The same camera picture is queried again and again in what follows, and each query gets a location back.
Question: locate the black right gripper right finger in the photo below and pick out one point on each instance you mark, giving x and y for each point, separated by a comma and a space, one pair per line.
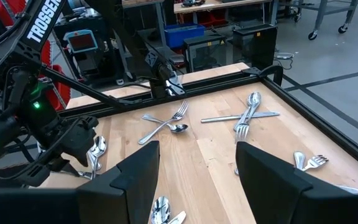
266, 183

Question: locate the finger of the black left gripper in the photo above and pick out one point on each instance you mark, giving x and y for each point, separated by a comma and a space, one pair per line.
73, 137
45, 174

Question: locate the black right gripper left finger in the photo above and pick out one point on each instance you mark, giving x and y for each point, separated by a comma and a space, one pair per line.
138, 180

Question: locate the silver spoon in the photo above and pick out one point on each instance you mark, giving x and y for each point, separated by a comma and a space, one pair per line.
254, 99
99, 144
299, 158
180, 128
160, 210

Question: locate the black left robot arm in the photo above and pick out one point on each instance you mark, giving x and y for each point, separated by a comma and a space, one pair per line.
42, 25

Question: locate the red storage bin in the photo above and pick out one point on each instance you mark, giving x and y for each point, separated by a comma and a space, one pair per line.
59, 90

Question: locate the silver fork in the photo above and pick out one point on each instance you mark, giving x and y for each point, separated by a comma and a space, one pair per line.
317, 160
242, 132
154, 132

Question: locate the light blue framed screen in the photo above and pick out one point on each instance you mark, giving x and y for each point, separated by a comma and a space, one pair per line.
81, 42

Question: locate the white power adapter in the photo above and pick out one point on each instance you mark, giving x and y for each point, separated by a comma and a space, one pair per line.
283, 56

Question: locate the black cabinet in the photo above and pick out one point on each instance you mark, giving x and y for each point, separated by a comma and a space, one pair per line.
255, 46

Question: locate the black box with window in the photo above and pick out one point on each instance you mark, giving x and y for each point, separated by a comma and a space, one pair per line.
205, 54

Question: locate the blue plastic bin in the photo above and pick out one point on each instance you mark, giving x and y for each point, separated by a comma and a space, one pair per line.
183, 35

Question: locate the grey metal cart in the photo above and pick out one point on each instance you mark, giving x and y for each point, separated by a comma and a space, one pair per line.
320, 15

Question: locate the wooden workbench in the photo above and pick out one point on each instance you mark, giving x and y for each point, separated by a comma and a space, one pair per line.
216, 5

